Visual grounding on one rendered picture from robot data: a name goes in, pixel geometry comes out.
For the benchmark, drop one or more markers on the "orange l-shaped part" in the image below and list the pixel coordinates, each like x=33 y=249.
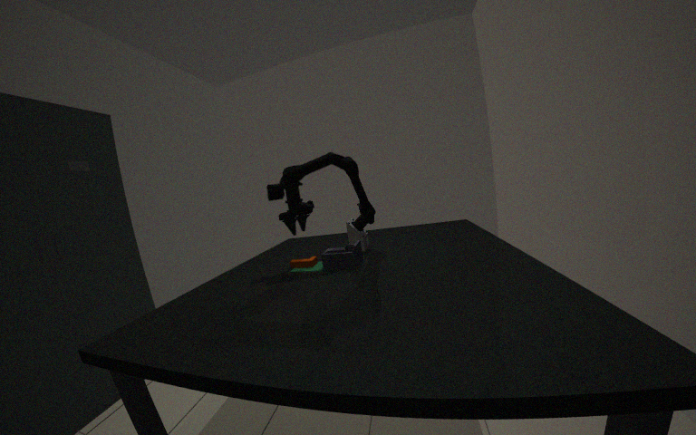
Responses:
x=295 y=263

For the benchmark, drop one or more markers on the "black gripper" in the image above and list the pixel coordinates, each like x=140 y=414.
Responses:
x=290 y=217

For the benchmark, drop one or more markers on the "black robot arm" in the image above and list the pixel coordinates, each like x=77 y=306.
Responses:
x=291 y=180

